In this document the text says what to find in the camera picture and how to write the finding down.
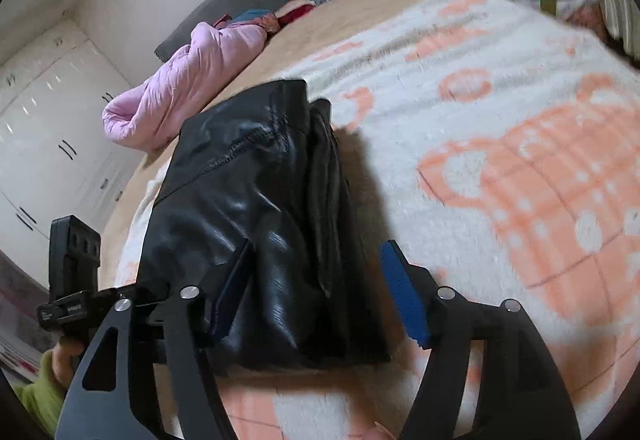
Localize tan bed sheet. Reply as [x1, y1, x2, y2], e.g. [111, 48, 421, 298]
[99, 0, 420, 289]

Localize white wardrobe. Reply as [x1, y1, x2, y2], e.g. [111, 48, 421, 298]
[1, 21, 142, 287]

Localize white orange patterned blanket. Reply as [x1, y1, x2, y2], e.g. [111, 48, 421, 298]
[114, 0, 640, 440]

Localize red and blue clothes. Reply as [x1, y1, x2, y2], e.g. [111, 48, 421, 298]
[214, 0, 330, 34]

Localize right hand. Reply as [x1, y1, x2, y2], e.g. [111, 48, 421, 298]
[374, 422, 395, 440]

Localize green sleeve forearm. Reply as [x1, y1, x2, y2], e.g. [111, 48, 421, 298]
[12, 349, 68, 438]

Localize pink puffy quilt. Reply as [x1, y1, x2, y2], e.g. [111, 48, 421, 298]
[102, 9, 280, 153]

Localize left hand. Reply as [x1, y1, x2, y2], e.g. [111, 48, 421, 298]
[51, 337, 84, 389]

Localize black leather jacket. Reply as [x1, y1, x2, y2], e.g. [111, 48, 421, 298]
[138, 80, 390, 372]

